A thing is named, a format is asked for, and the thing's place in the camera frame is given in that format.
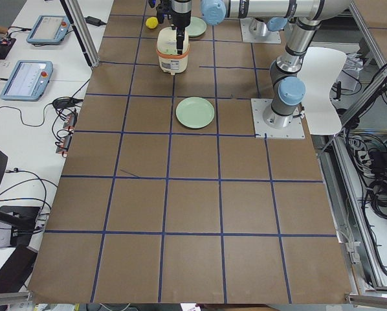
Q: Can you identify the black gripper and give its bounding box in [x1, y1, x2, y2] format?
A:
[171, 11, 191, 54]

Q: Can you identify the white rice cooker orange handle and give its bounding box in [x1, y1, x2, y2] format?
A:
[156, 27, 190, 75]

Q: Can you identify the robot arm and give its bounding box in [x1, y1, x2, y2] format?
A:
[201, 0, 350, 129]
[247, 17, 288, 38]

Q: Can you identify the green plate near arm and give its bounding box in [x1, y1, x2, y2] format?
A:
[185, 16, 207, 38]
[175, 97, 215, 129]

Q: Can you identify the yellow crumpled toy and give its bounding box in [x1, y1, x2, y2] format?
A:
[145, 17, 159, 30]

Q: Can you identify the black power adapter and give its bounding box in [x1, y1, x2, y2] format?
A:
[85, 16, 106, 27]

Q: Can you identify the upper teach pendant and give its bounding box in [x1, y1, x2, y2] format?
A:
[26, 15, 71, 45]

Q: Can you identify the teach pendant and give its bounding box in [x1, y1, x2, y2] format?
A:
[0, 60, 53, 101]
[26, 15, 71, 45]

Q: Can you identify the white chair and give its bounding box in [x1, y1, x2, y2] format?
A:
[298, 47, 346, 135]

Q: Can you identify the lower teach pendant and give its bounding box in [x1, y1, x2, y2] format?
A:
[0, 60, 53, 101]

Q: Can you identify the black device on desk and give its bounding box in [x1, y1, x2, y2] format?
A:
[0, 205, 40, 249]

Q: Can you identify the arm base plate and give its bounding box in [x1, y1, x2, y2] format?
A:
[240, 17, 281, 44]
[251, 98, 305, 139]

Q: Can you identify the aluminium frame post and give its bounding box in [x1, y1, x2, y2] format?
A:
[60, 0, 100, 68]

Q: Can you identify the black cable bundle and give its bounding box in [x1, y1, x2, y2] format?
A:
[345, 129, 387, 224]

